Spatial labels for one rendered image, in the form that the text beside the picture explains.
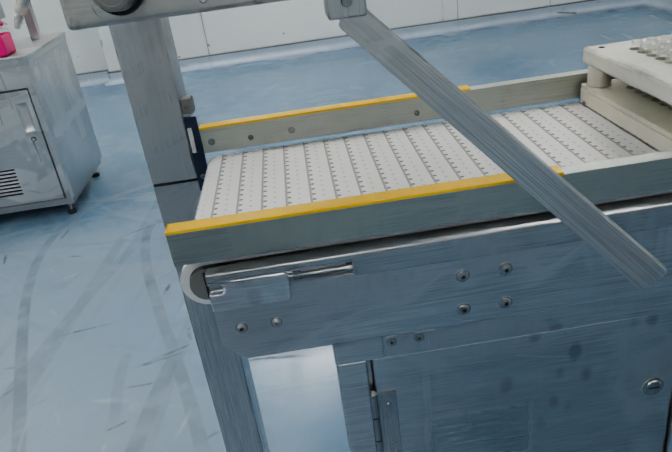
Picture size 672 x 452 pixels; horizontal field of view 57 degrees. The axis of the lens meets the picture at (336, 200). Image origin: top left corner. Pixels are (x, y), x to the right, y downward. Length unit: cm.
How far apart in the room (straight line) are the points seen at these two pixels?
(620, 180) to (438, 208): 16
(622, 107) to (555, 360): 29
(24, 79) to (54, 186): 50
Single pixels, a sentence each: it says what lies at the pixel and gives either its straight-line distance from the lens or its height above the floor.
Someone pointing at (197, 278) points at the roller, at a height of 90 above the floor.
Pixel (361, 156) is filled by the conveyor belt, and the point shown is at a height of 91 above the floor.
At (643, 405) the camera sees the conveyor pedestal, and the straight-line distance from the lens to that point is 84.
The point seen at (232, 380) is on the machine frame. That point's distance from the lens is 100.
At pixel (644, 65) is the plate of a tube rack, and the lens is 74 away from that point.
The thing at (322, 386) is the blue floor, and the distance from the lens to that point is 176.
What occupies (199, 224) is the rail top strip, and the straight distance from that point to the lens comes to 53.
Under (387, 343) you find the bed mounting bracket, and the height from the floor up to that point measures 77.
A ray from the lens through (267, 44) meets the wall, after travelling 563.
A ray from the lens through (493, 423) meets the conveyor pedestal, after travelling 78.
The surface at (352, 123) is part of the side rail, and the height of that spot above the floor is 93.
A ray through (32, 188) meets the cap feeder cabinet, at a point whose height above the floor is 17.
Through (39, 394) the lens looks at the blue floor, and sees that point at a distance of 207.
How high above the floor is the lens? 118
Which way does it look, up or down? 26 degrees down
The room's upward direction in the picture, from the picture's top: 8 degrees counter-clockwise
